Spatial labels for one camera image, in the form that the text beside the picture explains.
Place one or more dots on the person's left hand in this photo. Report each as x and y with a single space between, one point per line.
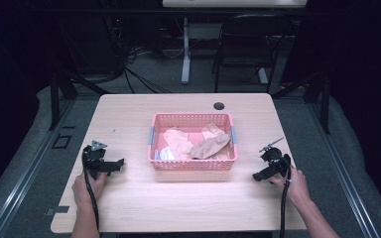
84 191

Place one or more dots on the aluminium floor rail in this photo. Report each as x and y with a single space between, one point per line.
23 172
342 172

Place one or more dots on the pink plastic basket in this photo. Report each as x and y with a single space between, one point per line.
191 163

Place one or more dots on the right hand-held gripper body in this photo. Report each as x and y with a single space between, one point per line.
275 158

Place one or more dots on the black metal stand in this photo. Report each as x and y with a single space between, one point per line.
324 102
55 99

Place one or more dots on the beige sock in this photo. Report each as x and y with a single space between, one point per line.
211 130

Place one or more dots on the pink sock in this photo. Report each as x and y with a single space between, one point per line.
178 143

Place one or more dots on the white and blue sock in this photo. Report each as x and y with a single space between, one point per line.
165 154

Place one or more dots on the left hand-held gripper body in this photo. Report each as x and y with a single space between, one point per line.
94 158

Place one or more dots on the black folding chair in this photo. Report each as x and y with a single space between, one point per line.
249 46

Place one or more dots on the black tape strip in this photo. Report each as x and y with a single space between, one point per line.
58 210

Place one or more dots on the white background desk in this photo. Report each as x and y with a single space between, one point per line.
187 46

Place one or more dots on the person's right hand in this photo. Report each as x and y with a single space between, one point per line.
296 188

